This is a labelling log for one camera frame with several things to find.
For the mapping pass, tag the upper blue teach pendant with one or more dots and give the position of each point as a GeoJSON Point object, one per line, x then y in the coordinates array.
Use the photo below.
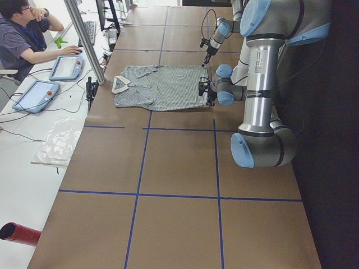
{"type": "Point", "coordinates": [67, 68]}

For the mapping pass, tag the blue white striped polo shirt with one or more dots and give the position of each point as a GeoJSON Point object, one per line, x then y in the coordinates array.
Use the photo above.
{"type": "Point", "coordinates": [159, 87]}

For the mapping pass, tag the lower blue teach pendant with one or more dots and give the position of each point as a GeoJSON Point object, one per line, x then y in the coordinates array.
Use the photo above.
{"type": "Point", "coordinates": [37, 96]}

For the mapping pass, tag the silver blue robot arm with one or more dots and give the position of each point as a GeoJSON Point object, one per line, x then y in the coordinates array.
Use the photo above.
{"type": "Point", "coordinates": [223, 29]}
{"type": "Point", "coordinates": [262, 140]}

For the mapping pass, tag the clear plastic bag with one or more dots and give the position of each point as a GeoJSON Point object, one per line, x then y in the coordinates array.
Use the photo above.
{"type": "Point", "coordinates": [60, 142]}

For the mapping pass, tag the red cylinder tube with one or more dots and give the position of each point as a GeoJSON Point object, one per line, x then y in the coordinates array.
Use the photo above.
{"type": "Point", "coordinates": [17, 233]}

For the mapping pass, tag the blue teach pendant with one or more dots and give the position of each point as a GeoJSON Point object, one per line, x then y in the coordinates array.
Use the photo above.
{"type": "Point", "coordinates": [67, 68]}
{"type": "Point", "coordinates": [37, 96]}

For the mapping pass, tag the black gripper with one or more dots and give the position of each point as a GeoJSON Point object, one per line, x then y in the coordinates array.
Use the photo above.
{"type": "Point", "coordinates": [211, 94]}
{"type": "Point", "coordinates": [209, 51]}

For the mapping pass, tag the black keyboard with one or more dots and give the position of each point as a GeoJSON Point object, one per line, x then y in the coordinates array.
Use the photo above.
{"type": "Point", "coordinates": [90, 28]}

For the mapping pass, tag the aluminium frame post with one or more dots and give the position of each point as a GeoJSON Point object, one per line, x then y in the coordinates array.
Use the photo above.
{"type": "Point", "coordinates": [85, 40]}

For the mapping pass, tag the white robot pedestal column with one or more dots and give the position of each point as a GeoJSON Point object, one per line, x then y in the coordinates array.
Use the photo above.
{"type": "Point", "coordinates": [240, 72]}

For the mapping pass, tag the green plastic tool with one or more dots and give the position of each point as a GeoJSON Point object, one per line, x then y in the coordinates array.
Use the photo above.
{"type": "Point", "coordinates": [59, 42]}

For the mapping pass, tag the black clamp tool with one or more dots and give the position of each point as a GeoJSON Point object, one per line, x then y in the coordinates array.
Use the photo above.
{"type": "Point", "coordinates": [91, 90]}

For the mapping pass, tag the seated person in blue shirt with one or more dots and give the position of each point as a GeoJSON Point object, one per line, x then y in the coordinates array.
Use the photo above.
{"type": "Point", "coordinates": [22, 37]}

